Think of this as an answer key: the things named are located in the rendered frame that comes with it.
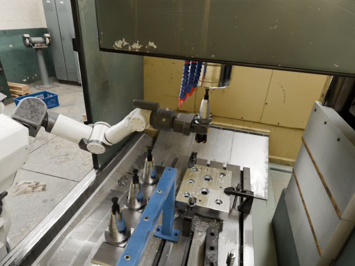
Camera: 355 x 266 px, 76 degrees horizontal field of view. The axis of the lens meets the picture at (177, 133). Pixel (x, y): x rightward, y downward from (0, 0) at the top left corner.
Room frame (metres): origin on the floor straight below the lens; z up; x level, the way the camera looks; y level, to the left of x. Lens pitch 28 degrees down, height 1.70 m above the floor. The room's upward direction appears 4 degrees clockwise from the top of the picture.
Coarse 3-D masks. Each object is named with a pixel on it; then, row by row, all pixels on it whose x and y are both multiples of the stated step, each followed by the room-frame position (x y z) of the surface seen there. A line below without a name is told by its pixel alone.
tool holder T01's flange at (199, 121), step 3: (195, 117) 0.77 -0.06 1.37; (198, 117) 0.76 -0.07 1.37; (210, 117) 0.78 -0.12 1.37; (198, 120) 0.75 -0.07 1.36; (201, 120) 0.75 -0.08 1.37; (204, 120) 0.74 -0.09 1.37; (207, 120) 0.75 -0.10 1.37; (210, 120) 0.76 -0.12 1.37; (198, 123) 0.75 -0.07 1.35; (201, 123) 0.75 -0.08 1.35; (204, 123) 0.75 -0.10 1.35; (207, 123) 0.75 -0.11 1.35; (210, 123) 0.76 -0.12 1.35
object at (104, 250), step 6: (96, 246) 0.34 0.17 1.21; (102, 246) 0.34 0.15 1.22; (108, 246) 0.34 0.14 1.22; (114, 246) 0.34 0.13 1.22; (120, 246) 0.34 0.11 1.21; (96, 252) 0.32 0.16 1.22; (102, 252) 0.33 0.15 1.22; (108, 252) 0.33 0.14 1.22; (114, 252) 0.33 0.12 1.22; (120, 252) 0.33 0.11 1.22; (96, 258) 0.31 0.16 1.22; (102, 258) 0.31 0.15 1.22; (108, 258) 0.31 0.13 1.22; (114, 258) 0.31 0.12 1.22; (102, 264) 0.30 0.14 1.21; (108, 264) 0.30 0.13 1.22; (114, 264) 0.30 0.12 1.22
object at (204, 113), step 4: (204, 100) 0.76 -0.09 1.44; (208, 100) 0.77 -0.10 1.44; (204, 104) 0.76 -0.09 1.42; (208, 104) 0.76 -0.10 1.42; (200, 108) 0.77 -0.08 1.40; (204, 108) 0.76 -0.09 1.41; (208, 108) 0.76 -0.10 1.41; (200, 112) 0.76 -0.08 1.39; (204, 112) 0.76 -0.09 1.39; (208, 112) 0.76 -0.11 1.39; (200, 116) 0.76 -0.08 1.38; (204, 116) 0.75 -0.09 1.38; (208, 116) 0.76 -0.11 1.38
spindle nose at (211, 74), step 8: (208, 64) 0.70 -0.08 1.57; (216, 64) 0.70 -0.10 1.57; (224, 64) 0.71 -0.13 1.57; (208, 72) 0.70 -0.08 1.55; (216, 72) 0.70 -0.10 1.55; (224, 72) 0.71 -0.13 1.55; (232, 72) 0.74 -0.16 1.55; (200, 80) 0.70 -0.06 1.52; (208, 80) 0.70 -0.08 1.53; (216, 80) 0.70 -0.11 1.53; (224, 80) 0.71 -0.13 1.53
